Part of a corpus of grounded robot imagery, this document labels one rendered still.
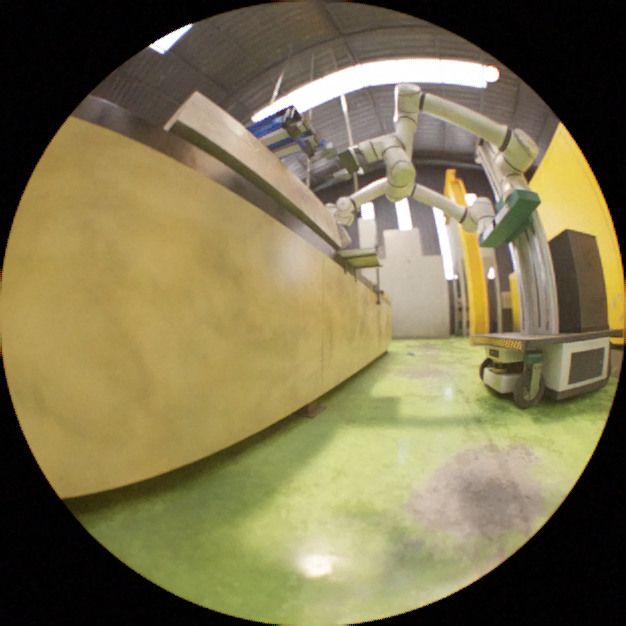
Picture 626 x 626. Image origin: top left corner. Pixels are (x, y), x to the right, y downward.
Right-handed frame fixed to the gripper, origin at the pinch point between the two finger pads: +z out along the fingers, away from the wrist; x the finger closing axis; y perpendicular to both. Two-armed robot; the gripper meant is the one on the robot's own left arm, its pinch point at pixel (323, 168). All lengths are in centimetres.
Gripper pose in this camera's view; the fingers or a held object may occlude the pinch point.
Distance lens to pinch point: 90.9
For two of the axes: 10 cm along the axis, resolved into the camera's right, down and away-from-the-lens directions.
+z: -8.7, 1.9, 4.5
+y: -1.4, -9.8, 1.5
